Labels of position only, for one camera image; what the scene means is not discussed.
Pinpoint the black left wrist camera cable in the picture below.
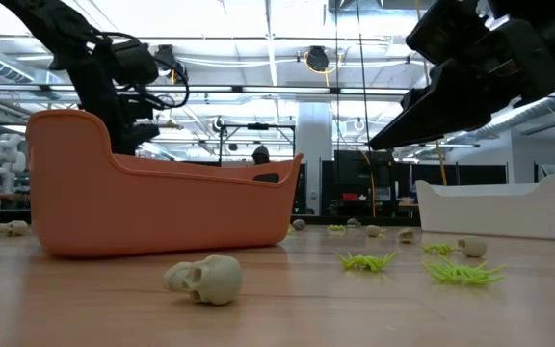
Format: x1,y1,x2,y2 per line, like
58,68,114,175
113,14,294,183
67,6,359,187
154,45,191,111

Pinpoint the person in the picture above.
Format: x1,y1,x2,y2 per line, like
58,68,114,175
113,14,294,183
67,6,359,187
251,145,272,166

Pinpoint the black cabinet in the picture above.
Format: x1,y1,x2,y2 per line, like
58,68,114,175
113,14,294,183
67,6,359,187
333,149,397,203

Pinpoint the black metal frame rig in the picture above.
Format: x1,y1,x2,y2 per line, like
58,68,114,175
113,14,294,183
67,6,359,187
217,122,297,166

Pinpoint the thin black hanging cable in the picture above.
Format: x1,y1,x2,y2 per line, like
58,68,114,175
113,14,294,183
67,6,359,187
333,0,340,150

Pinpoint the white plastic bin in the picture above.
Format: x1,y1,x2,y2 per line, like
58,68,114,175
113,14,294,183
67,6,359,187
414,173,555,241

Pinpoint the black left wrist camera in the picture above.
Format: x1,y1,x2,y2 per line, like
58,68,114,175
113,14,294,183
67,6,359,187
111,40,159,87

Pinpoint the long ceiling light rail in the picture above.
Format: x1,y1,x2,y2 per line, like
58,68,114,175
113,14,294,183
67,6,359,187
0,82,555,101

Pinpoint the thin yellow cable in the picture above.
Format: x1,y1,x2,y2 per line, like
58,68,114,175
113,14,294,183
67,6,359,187
359,149,378,218

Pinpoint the yellow hanging cable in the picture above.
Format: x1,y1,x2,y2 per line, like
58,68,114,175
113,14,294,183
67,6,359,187
434,137,449,187

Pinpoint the black hanging cable loop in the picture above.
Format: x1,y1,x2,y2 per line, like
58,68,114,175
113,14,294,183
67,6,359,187
153,93,176,111

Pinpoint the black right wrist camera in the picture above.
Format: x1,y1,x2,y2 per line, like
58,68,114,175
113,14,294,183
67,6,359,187
405,0,491,65

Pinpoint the orange plastic bin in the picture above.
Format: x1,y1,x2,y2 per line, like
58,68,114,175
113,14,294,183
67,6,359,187
25,108,304,258

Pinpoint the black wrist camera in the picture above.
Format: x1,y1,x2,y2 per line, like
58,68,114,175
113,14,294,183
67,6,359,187
405,0,491,65
111,40,159,87

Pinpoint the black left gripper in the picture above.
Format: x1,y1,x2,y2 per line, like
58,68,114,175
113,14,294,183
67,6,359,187
69,62,161,155

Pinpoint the black room partition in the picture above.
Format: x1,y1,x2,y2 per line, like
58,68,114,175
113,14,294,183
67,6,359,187
410,162,509,187

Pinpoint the white square column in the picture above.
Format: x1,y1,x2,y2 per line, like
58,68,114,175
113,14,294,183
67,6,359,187
296,101,334,216

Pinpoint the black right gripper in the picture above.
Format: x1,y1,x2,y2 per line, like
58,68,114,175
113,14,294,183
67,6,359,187
368,18,555,151

